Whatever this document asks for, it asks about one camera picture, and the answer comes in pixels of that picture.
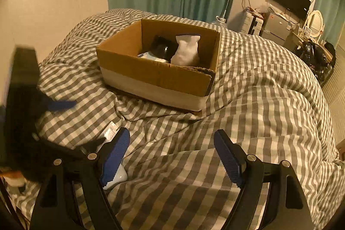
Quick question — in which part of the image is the light blue earbuds case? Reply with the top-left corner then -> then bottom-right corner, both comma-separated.
103,164 -> 127,190

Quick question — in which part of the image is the white cream tube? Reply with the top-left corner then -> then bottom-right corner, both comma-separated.
96,121 -> 119,153

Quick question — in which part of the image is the white blue packet in box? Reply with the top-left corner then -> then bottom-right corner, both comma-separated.
137,51 -> 168,63

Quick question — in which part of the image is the grey checkered duvet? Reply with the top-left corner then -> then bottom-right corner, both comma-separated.
8,8 -> 343,230

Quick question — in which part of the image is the black round object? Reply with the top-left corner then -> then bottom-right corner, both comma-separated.
150,36 -> 178,63

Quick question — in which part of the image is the brown cardboard box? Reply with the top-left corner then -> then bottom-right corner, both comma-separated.
96,19 -> 220,111

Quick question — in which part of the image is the white louvered wardrobe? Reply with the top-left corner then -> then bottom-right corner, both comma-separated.
321,62 -> 345,144

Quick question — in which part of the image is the white sock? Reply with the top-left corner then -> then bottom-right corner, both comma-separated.
171,34 -> 201,67

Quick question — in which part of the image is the black bag on desk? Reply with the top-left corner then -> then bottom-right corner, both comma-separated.
293,41 -> 336,87

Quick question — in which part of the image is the grey mini fridge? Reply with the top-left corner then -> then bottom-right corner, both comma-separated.
260,12 -> 291,45

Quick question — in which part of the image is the white oval mirror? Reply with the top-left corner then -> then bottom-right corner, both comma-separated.
305,10 -> 325,39

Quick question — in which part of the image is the white drawer cabinet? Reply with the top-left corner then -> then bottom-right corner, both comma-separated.
239,11 -> 264,36

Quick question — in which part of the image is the teal right curtain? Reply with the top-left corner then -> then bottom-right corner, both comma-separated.
314,0 -> 344,47

